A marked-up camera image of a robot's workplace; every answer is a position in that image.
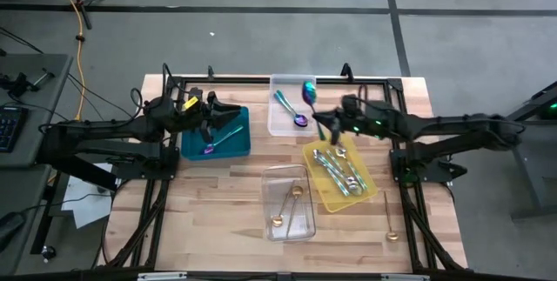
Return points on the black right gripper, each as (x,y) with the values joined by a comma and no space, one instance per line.
(365,120)

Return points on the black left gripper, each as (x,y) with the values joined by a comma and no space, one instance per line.
(196,120)

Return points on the iridescent purple spoon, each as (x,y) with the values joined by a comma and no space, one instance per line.
(209,149)
(309,92)
(300,120)

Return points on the yellow plastic bin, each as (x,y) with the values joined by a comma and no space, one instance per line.
(335,200)

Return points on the glossy clear plastic bin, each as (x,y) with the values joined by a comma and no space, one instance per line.
(304,229)

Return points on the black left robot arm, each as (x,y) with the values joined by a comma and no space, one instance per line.
(95,131)

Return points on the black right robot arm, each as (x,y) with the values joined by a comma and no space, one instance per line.
(457,124)

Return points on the yellow tape label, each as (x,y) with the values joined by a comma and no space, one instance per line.
(190,103)

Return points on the teal plastic bin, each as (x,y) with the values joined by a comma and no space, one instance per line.
(237,150)

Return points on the black edge clamp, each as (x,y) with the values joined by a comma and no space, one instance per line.
(346,72)
(210,73)

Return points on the frosted clear plastic bin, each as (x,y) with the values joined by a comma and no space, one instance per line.
(283,126)

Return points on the black diagonal strut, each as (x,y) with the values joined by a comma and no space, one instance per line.
(78,168)

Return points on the white paper sheet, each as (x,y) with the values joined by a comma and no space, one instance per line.
(87,211)

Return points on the grey side table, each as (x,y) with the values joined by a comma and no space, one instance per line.
(43,76)

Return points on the black equipment cart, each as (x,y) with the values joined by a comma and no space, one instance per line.
(526,172)

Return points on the black clamp tool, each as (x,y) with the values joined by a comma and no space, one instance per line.
(19,84)

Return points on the black keyboard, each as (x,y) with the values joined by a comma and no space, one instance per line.
(8,129)

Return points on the low grey desk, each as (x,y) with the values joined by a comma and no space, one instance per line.
(22,189)

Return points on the black round knob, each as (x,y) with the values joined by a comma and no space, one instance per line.
(48,252)

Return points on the black computer mouse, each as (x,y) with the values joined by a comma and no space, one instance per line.
(8,228)

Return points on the black aluminium rig frame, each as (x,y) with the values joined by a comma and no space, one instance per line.
(252,80)

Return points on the silver metal bracket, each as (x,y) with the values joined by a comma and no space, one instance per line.
(404,277)
(163,276)

